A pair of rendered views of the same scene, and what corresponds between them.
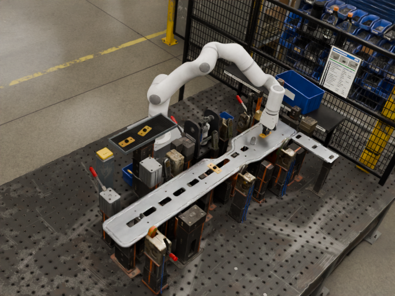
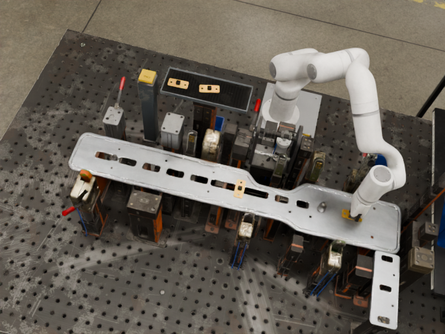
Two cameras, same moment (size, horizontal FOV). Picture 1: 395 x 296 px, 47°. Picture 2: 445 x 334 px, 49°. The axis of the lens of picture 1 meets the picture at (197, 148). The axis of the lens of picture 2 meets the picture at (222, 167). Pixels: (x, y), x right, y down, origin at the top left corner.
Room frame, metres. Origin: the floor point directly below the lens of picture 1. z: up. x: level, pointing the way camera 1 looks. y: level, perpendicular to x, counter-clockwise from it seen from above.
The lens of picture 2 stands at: (1.21, -0.87, 2.77)
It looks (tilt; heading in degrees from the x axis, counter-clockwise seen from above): 59 degrees down; 57
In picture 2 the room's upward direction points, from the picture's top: 9 degrees clockwise
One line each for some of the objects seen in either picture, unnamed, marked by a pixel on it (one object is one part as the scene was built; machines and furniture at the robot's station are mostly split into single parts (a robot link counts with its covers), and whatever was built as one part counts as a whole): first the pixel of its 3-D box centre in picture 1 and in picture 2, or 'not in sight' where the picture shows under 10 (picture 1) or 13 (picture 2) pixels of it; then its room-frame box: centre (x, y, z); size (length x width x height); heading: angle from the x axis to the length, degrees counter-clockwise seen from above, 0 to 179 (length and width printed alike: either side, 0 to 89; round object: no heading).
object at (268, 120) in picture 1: (270, 117); (362, 201); (2.18, -0.40, 1.14); 0.10 x 0.07 x 0.11; 52
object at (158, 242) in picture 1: (157, 262); (90, 207); (1.24, 0.11, 0.88); 0.15 x 0.11 x 0.36; 51
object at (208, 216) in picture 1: (201, 194); (217, 201); (1.75, -0.06, 0.84); 0.17 x 0.06 x 0.29; 51
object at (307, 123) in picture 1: (302, 142); (405, 272); (2.31, -0.67, 0.88); 0.08 x 0.08 x 0.36; 51
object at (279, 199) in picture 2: (231, 173); (275, 215); (1.96, -0.22, 0.84); 0.12 x 0.05 x 0.29; 51
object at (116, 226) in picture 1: (213, 171); (234, 189); (1.79, -0.10, 1.00); 1.38 x 0.22 x 0.02; 141
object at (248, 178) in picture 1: (241, 196); (241, 242); (1.75, -0.28, 0.87); 0.12 x 0.09 x 0.35; 51
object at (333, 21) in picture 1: (331, 22); not in sight; (2.74, -0.72, 1.53); 0.06 x 0.06 x 0.20
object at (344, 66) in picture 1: (340, 71); not in sight; (2.55, -0.82, 1.30); 0.23 x 0.02 x 0.31; 51
